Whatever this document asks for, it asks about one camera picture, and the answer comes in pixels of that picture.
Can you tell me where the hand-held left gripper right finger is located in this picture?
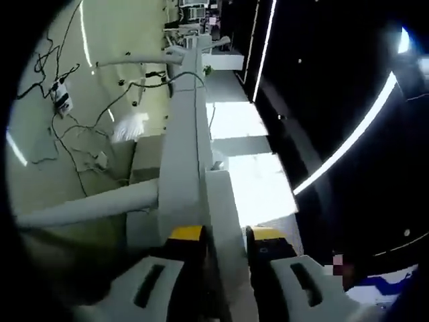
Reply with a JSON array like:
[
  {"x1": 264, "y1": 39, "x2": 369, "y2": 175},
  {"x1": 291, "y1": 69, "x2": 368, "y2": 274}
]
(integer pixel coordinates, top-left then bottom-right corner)
[{"x1": 245, "y1": 225, "x2": 368, "y2": 322}]

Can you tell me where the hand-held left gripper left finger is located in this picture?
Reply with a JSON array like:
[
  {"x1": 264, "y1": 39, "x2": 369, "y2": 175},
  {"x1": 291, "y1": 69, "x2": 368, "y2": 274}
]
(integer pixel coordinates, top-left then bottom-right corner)
[{"x1": 72, "y1": 225, "x2": 222, "y2": 322}]

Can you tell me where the white power strip cable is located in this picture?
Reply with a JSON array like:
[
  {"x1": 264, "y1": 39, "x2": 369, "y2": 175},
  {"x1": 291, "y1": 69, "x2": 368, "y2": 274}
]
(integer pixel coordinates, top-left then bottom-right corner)
[{"x1": 164, "y1": 69, "x2": 217, "y2": 135}]

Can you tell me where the white power adapter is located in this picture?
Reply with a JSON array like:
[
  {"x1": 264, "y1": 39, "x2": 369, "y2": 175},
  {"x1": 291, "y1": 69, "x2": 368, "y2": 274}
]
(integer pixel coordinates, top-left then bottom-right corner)
[{"x1": 94, "y1": 150, "x2": 110, "y2": 172}]

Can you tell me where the ceiling light strip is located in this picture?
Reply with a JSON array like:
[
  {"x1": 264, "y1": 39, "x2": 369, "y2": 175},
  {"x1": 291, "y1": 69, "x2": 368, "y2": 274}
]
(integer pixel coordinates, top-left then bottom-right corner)
[
  {"x1": 292, "y1": 71, "x2": 399, "y2": 196},
  {"x1": 252, "y1": 0, "x2": 278, "y2": 102}
]

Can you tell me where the black white floor power strip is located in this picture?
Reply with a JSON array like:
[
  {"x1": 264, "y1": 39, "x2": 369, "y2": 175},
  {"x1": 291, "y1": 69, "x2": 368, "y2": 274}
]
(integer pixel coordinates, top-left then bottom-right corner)
[{"x1": 49, "y1": 77, "x2": 74, "y2": 119}]

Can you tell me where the cardboard box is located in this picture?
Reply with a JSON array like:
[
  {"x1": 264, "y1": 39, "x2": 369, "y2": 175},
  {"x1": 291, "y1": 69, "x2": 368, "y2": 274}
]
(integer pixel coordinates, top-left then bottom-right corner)
[{"x1": 128, "y1": 135, "x2": 169, "y2": 186}]

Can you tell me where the white table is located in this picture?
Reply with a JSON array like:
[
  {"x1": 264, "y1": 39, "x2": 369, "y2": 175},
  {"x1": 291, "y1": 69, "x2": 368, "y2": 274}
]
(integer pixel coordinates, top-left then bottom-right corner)
[{"x1": 16, "y1": 33, "x2": 235, "y2": 256}]

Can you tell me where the white plastic bag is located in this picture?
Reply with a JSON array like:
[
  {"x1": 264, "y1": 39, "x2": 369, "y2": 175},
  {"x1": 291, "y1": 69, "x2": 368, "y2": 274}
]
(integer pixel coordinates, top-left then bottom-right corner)
[{"x1": 111, "y1": 111, "x2": 150, "y2": 144}]

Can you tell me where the blue white wall poster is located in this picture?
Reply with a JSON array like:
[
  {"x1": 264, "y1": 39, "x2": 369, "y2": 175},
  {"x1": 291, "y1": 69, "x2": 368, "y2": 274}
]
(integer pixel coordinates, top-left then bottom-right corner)
[{"x1": 347, "y1": 263, "x2": 420, "y2": 307}]

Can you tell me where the tangle of black floor cables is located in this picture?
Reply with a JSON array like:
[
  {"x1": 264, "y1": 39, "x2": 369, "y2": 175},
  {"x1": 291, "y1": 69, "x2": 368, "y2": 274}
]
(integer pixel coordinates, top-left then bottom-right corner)
[{"x1": 15, "y1": 0, "x2": 148, "y2": 199}]

